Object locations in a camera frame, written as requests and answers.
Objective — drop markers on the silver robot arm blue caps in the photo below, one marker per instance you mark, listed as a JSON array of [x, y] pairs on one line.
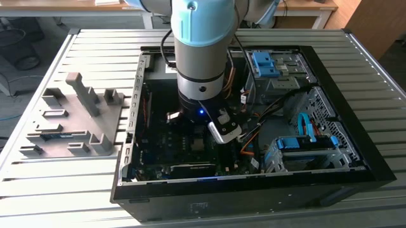
[[199, 61]]

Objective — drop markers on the CPU socket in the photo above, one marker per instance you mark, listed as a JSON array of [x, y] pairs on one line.
[[207, 147]]

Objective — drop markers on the green motherboard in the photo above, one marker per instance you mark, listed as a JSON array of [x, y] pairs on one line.
[[164, 149]]

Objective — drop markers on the grey power supply unit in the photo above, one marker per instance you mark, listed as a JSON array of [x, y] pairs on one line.
[[157, 73]]

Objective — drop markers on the black RAM slot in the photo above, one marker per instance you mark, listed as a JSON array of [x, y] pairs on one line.
[[223, 159]]

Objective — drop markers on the black graphics card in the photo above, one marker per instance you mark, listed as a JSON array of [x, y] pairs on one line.
[[189, 170]]

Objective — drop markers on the grey parts rack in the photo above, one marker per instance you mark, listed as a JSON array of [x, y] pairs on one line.
[[104, 123]]

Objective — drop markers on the grey metal disk bay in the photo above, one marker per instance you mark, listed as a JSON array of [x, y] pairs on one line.
[[316, 155], [279, 88]]

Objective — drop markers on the empty blue disk carrier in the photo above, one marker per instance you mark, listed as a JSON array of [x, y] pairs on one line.
[[263, 64]]

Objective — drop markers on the hard disk in blue carrier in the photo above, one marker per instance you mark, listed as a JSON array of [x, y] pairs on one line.
[[287, 142]]

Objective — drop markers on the black PC case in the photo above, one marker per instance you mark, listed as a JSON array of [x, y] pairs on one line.
[[253, 204]]

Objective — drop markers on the RAM stick green board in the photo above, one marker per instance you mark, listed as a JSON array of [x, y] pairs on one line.
[[56, 137]]

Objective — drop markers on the white box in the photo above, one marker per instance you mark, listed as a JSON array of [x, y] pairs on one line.
[[106, 2]]

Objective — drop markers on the wooden cabinet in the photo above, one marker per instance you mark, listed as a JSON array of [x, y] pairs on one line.
[[374, 23]]

